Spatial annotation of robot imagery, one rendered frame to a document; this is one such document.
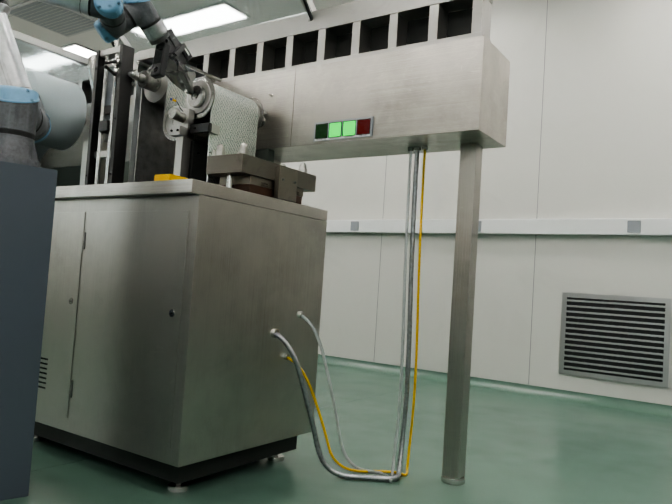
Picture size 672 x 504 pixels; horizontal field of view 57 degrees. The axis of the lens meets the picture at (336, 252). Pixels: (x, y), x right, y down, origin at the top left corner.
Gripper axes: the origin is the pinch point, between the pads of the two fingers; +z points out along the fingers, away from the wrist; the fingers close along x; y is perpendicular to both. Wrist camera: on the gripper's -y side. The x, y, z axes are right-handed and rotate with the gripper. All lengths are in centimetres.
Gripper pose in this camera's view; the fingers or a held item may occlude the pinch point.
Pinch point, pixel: (187, 91)
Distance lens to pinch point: 226.9
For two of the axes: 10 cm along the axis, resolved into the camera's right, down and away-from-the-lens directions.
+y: 4.0, -7.2, 5.7
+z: 3.9, 7.0, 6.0
